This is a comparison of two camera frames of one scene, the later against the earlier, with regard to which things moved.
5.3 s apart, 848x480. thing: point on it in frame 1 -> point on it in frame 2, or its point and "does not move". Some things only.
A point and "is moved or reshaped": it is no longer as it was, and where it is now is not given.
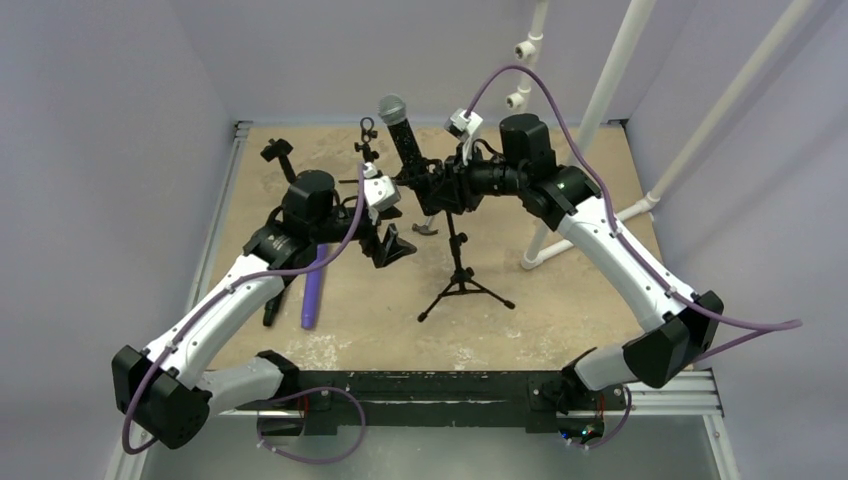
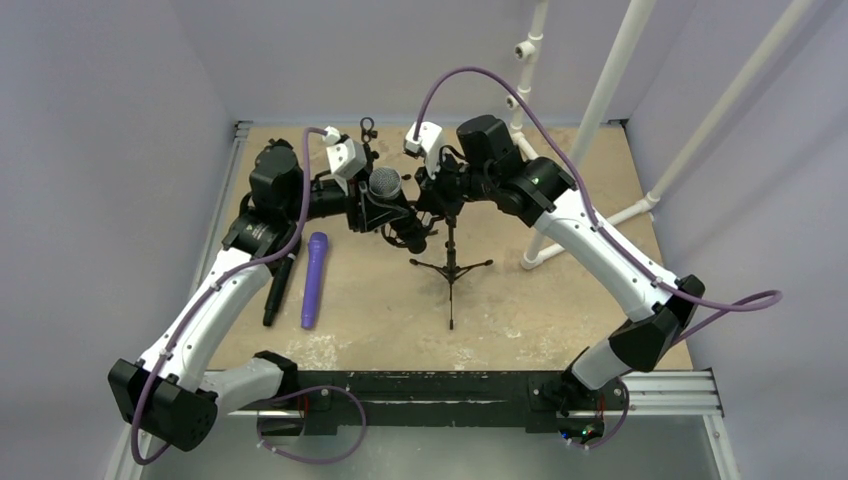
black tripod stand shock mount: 438,194 is moved or reshaped
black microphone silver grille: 392,111 -> 385,182
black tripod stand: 366,126 does not move
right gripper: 448,187 does not move
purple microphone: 311,289 does not move
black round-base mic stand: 279,148 does not move
